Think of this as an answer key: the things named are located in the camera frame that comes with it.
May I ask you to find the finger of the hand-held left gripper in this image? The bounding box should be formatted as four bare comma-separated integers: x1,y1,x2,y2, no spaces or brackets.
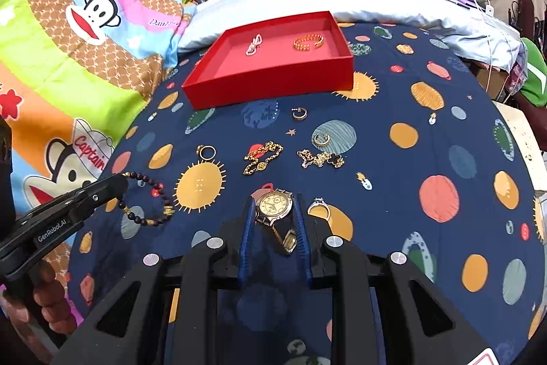
64,173,130,220
0,118,17,226

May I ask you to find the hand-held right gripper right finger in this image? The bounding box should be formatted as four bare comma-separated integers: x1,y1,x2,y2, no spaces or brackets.
294,196,493,365

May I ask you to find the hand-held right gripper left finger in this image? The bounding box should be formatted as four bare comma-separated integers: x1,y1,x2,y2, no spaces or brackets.
51,196,257,365

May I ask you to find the silver ring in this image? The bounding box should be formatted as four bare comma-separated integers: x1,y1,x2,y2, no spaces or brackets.
308,198,332,220

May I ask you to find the gold wristwatch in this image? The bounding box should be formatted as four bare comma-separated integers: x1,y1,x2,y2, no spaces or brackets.
255,189,300,256

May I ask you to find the dark bead bracelet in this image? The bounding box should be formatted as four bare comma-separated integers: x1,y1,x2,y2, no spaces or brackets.
116,172,176,226

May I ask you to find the gold chain bracelet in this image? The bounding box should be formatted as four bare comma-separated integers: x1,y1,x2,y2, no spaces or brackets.
243,141,284,178

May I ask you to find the gold chain with black clover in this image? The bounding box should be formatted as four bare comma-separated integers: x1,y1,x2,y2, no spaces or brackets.
297,149,346,170

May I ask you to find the red jewelry box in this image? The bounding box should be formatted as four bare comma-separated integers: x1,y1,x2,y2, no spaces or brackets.
182,11,355,110

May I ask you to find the pearl bracelet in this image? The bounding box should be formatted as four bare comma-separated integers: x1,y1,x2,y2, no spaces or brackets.
244,34,263,57

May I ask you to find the gold bangle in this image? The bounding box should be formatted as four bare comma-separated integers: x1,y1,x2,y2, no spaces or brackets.
293,34,324,53

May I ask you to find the person's left hand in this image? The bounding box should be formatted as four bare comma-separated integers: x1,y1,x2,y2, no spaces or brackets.
2,260,78,337

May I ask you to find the colourful cartoon monkey blanket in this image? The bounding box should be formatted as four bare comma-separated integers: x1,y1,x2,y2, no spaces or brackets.
0,0,198,349

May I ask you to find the white speckled stool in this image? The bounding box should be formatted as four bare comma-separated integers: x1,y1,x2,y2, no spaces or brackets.
491,100,547,195

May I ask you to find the cardboard box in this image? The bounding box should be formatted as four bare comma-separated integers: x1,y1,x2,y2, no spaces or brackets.
473,66,513,101

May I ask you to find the green cloth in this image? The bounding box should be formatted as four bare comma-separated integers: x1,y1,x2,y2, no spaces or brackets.
514,38,547,109

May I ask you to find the dark metal chair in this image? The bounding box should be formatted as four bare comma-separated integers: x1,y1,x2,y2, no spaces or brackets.
506,0,540,27

